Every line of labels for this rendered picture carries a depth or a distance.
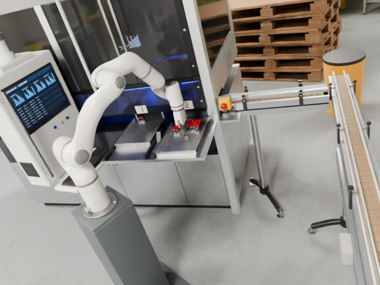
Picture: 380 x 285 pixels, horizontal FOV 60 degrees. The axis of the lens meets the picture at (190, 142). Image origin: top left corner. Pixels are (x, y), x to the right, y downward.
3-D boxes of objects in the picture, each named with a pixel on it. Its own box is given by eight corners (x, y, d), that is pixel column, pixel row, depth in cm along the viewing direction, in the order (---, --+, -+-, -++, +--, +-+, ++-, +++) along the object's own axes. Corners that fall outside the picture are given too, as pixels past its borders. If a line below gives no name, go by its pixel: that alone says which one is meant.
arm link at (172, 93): (166, 105, 198) (176, 107, 192) (160, 85, 191) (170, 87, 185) (176, 99, 202) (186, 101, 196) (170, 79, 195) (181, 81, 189)
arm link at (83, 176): (82, 190, 158) (60, 151, 146) (65, 178, 171) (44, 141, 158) (102, 176, 165) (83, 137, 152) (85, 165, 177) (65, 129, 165)
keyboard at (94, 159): (97, 149, 240) (95, 146, 239) (112, 150, 234) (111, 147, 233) (61, 185, 211) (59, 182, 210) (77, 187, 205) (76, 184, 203)
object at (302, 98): (222, 118, 226) (218, 98, 218) (226, 107, 238) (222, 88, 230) (329, 110, 203) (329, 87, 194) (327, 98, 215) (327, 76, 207)
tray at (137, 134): (135, 121, 246) (134, 117, 244) (167, 119, 237) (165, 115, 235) (116, 148, 219) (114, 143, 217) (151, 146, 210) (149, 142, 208)
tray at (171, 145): (173, 126, 225) (171, 122, 223) (209, 124, 216) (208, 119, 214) (156, 156, 199) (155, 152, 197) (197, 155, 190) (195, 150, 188)
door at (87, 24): (80, 90, 233) (41, 4, 202) (138, 82, 218) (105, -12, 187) (80, 90, 233) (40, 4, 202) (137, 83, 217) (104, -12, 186)
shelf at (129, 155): (130, 124, 248) (129, 122, 247) (219, 117, 225) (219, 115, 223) (101, 163, 211) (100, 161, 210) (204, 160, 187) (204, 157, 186)
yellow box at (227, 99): (221, 105, 217) (219, 95, 213) (232, 104, 215) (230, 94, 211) (219, 111, 211) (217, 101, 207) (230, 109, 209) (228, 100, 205)
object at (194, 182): (87, 151, 411) (56, 87, 365) (252, 142, 341) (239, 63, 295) (39, 209, 333) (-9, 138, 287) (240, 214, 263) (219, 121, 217)
